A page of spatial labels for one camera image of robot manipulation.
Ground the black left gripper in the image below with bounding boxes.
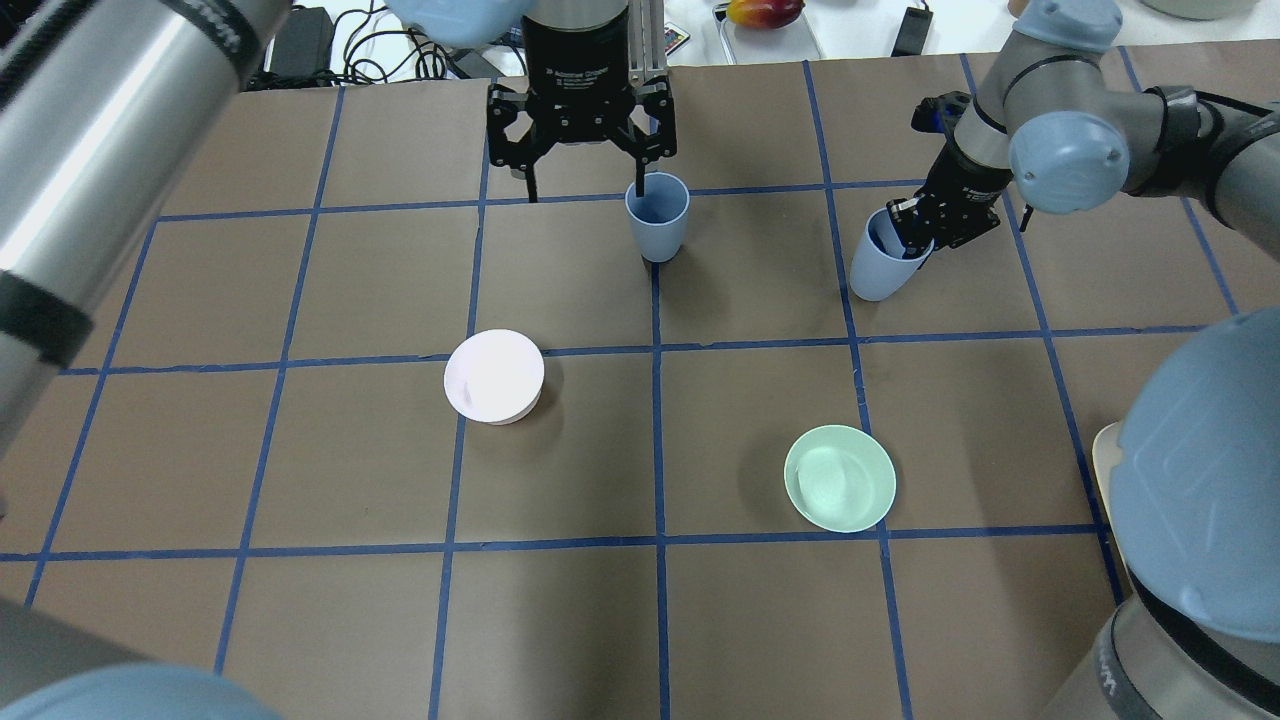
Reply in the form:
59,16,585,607
486,28,677,204

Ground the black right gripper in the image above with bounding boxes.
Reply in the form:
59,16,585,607
888,150,1004,261

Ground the blue cup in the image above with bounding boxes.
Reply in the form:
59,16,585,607
847,208,934,302
623,172,691,264

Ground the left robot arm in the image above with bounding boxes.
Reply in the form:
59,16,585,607
1,1,678,447

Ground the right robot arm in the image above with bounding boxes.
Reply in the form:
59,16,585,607
854,1,1277,719

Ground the small remote control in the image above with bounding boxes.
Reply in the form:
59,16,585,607
663,22,690,56

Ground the black power adapter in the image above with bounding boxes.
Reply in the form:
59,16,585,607
890,3,934,56

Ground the pink white bowl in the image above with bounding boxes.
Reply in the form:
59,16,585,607
443,329,547,425

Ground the red yellow apple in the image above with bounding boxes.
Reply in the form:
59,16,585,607
724,0,806,29

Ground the mint green bowl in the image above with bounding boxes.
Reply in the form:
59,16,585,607
783,425,899,534

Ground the cream white toaster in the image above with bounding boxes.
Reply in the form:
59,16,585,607
1091,421,1123,521

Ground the aluminium frame post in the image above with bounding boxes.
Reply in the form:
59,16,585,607
627,0,668,88

